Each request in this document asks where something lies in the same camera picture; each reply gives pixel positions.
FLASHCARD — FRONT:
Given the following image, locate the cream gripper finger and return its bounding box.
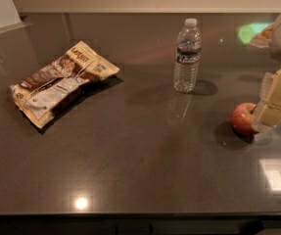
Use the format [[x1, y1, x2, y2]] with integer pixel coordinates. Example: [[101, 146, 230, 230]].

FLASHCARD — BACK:
[[253, 69, 281, 133], [259, 72, 273, 100]]

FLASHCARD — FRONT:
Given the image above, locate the red apple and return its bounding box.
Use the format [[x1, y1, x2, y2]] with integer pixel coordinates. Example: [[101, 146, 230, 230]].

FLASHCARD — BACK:
[[230, 102, 258, 137]]

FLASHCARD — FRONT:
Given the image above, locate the clear plastic water bottle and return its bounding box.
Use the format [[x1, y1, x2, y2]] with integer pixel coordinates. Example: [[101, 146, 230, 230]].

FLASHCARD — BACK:
[[173, 18, 202, 93]]

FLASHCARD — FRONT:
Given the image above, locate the brown and cream snack bag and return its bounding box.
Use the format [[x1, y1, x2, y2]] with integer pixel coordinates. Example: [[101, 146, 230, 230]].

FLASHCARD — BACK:
[[10, 41, 119, 128]]

